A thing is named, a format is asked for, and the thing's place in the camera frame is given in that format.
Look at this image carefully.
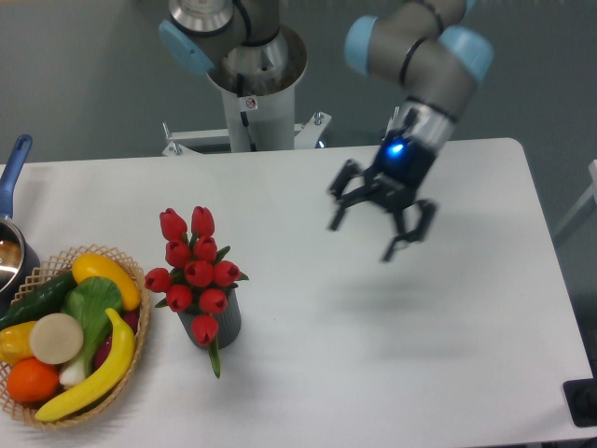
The dark grey ribbed vase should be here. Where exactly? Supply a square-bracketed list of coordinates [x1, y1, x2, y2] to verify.
[177, 287, 242, 350]

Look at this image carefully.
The purple red vegetable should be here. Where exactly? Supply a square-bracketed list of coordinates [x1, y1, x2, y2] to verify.
[93, 310, 140, 371]

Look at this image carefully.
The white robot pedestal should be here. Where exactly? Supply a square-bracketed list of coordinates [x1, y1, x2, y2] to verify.
[159, 21, 332, 152]

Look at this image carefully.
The blue handled saucepan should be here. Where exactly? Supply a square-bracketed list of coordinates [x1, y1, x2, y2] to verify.
[1, 134, 40, 315]

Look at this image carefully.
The green cucumber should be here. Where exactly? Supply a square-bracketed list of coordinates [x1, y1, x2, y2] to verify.
[1, 272, 76, 329]

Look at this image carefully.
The yellow squash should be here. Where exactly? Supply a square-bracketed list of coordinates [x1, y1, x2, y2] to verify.
[72, 253, 141, 312]

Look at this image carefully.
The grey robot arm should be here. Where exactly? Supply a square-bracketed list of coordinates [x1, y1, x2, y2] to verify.
[159, 1, 493, 260]

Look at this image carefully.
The beige round slice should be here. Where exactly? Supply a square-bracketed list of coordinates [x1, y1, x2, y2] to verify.
[29, 313, 83, 365]

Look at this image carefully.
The yellow bell pepper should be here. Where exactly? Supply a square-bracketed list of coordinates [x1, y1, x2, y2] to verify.
[0, 321, 36, 365]

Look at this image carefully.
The orange fruit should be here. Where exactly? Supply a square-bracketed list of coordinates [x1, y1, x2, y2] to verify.
[7, 357, 59, 403]

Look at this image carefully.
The yellow banana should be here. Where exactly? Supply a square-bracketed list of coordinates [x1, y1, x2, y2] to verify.
[35, 308, 135, 423]

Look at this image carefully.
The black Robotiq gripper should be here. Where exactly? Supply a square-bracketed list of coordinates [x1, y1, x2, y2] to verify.
[327, 130, 437, 262]

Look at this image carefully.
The white frame at right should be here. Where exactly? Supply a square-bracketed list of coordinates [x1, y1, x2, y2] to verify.
[552, 160, 596, 248]

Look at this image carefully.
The black device at table edge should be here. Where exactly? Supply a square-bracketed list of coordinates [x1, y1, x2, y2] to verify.
[562, 378, 596, 427]

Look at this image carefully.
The green bok choy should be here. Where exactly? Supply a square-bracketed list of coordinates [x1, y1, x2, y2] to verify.
[59, 276, 123, 389]

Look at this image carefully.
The red tulip bouquet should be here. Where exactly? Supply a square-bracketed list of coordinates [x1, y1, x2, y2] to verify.
[145, 206, 248, 377]

